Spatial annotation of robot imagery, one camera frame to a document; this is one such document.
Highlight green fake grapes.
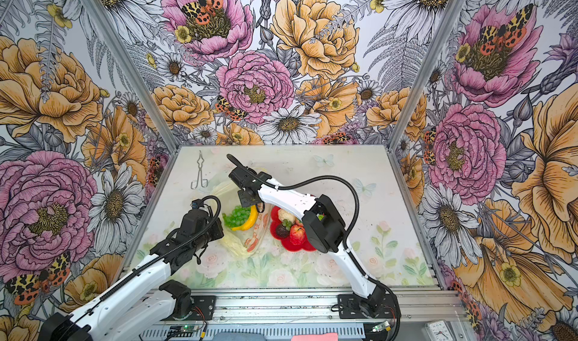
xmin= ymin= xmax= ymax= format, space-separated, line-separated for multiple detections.
xmin=223 ymin=206 xmax=251 ymax=229

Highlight yellow fake banana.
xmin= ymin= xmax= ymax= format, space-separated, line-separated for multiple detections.
xmin=231 ymin=206 xmax=259 ymax=231

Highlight translucent yellowish plastic bag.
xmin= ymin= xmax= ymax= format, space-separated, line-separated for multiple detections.
xmin=209 ymin=172 xmax=272 ymax=258

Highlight cream fake garlic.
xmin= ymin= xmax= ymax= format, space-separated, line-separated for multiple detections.
xmin=277 ymin=209 xmax=297 ymax=224

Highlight dark purple fake mangosteen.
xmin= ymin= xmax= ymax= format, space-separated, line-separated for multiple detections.
xmin=275 ymin=220 xmax=294 ymax=240

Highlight red fake apple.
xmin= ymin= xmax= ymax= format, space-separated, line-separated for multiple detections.
xmin=289 ymin=224 xmax=306 ymax=246

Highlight red flower-shaped bowl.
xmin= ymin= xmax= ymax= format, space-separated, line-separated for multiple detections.
xmin=269 ymin=206 xmax=315 ymax=252

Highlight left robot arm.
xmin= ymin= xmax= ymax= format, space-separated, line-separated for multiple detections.
xmin=39 ymin=206 xmax=224 ymax=340

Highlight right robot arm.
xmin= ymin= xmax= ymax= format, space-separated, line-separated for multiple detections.
xmin=227 ymin=154 xmax=386 ymax=317

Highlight metal tongs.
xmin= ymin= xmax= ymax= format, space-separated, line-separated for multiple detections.
xmin=191 ymin=151 xmax=209 ymax=190

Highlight small circuit board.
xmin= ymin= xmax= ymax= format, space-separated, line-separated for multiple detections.
xmin=165 ymin=324 xmax=208 ymax=341

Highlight pink cloth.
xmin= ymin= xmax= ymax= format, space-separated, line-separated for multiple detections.
xmin=291 ymin=333 xmax=339 ymax=341

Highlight white clock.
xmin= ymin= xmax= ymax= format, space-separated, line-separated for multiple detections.
xmin=425 ymin=320 xmax=455 ymax=341

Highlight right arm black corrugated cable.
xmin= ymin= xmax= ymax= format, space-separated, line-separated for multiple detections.
xmin=252 ymin=175 xmax=401 ymax=341

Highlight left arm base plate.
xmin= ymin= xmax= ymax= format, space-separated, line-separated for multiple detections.
xmin=174 ymin=295 xmax=217 ymax=321

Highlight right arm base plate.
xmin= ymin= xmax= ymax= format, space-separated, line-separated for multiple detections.
xmin=332 ymin=294 xmax=400 ymax=319

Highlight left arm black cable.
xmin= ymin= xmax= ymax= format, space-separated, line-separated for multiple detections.
xmin=53 ymin=195 xmax=223 ymax=341

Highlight aluminium front rail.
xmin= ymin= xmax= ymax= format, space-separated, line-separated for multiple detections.
xmin=144 ymin=288 xmax=466 ymax=326

